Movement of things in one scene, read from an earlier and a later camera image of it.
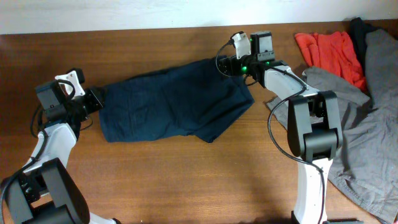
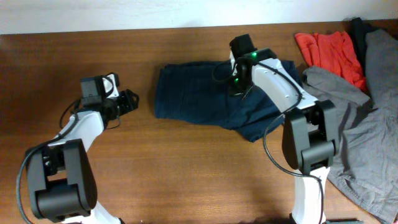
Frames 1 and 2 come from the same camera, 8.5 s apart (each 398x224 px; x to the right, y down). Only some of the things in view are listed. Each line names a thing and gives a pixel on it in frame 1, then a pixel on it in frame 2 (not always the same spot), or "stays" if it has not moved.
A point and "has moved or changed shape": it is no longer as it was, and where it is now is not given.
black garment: x=357 y=31 stays
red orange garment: x=334 y=52 stays
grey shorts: x=366 y=165 stays
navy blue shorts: x=192 y=99 has moved or changed shape
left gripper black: x=97 y=103 → x=130 y=101
